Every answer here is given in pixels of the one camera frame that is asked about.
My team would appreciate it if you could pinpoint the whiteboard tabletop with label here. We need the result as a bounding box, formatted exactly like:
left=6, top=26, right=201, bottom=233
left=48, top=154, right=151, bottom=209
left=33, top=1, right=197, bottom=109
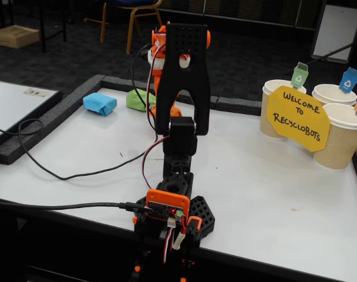
left=0, top=79, right=63, bottom=147

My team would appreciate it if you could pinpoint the red black servo wire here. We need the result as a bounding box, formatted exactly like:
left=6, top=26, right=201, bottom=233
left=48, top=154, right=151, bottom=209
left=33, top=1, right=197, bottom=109
left=142, top=29, right=171, bottom=189

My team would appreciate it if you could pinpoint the blue paper rubbish bundle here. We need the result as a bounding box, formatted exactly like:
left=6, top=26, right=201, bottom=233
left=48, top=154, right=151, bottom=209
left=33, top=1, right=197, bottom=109
left=82, top=92, right=118, bottom=118

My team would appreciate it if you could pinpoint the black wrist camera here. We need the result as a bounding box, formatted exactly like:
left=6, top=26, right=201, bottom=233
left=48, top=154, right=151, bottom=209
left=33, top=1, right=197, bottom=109
left=139, top=43, right=152, bottom=64

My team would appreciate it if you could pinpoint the servo cable with white connector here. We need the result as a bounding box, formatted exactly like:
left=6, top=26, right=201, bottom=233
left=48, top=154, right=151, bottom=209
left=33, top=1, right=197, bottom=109
left=162, top=219, right=187, bottom=264

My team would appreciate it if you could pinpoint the yellow welcome paper sign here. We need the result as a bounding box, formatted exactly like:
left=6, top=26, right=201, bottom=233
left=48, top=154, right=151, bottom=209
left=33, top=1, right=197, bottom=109
left=265, top=85, right=332, bottom=153

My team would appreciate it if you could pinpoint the long black foam border strip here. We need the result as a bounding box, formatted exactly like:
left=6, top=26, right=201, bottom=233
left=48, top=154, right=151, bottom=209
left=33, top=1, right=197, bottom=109
left=100, top=75, right=219, bottom=110

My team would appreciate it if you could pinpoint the paper cup with green sign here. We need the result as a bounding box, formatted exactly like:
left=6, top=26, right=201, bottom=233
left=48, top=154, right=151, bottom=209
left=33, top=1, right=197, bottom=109
left=260, top=79, right=308, bottom=141

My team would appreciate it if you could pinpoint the blue recycling bin sign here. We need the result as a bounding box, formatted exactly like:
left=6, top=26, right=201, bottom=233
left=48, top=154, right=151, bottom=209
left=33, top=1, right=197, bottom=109
left=339, top=66, right=357, bottom=94

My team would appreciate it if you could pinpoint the green recycling bin sign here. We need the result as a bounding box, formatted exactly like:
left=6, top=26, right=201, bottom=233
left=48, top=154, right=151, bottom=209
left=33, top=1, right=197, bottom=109
left=290, top=62, right=309, bottom=89

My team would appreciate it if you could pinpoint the black orange table clamp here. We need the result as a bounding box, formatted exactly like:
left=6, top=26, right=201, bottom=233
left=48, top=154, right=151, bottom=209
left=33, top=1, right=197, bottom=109
left=131, top=216, right=203, bottom=282

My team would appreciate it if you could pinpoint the gold frame blue chair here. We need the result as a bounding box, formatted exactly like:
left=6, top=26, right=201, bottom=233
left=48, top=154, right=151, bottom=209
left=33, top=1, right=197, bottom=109
left=83, top=0, right=169, bottom=54

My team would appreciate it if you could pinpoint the thick black USB cable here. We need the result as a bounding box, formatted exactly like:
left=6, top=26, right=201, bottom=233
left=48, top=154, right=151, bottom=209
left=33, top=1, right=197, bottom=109
left=0, top=196, right=153, bottom=214

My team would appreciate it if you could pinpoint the green paper rubbish bundle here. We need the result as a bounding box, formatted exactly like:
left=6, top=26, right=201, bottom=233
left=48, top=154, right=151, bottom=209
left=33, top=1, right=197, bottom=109
left=126, top=88, right=157, bottom=112

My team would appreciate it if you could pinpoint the paper cup with blue sign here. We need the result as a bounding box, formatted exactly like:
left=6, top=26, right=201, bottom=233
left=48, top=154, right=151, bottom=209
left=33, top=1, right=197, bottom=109
left=311, top=83, right=357, bottom=107

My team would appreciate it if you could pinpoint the thin black camera cable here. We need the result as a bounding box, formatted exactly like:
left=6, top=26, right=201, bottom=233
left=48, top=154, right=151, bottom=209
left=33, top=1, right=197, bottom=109
left=0, top=43, right=157, bottom=180

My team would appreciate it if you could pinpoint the brown cardboard box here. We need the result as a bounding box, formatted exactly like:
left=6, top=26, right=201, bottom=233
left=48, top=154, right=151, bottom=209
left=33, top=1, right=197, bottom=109
left=0, top=25, right=41, bottom=49

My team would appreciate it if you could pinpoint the small paper label sticker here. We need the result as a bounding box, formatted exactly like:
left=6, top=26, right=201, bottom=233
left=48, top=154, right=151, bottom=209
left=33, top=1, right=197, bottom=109
left=23, top=88, right=52, bottom=98

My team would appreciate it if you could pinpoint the paper cup with orange sign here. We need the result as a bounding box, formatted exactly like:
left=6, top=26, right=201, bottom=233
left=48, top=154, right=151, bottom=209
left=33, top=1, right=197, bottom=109
left=313, top=102, right=357, bottom=171

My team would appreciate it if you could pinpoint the black metal table frame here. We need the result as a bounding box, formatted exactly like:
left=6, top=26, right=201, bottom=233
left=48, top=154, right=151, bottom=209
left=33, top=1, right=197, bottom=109
left=0, top=0, right=68, bottom=54

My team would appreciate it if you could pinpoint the short black foam border strip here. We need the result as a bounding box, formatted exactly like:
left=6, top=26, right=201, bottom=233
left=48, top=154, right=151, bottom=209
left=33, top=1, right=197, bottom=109
left=216, top=96, right=262, bottom=116

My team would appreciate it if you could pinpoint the white panel with black frame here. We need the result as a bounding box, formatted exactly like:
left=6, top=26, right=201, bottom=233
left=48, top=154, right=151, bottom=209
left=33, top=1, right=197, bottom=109
left=309, top=0, right=357, bottom=64

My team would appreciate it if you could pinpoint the orange motor controller board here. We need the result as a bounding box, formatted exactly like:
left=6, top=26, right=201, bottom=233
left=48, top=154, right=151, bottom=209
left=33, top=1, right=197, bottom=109
left=145, top=189, right=191, bottom=221

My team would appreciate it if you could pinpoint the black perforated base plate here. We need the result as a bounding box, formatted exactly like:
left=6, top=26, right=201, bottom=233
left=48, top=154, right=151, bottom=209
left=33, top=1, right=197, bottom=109
left=190, top=195, right=217, bottom=239

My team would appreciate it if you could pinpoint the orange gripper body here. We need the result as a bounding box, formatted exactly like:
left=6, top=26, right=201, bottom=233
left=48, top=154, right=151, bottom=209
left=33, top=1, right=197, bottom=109
left=153, top=69, right=168, bottom=119

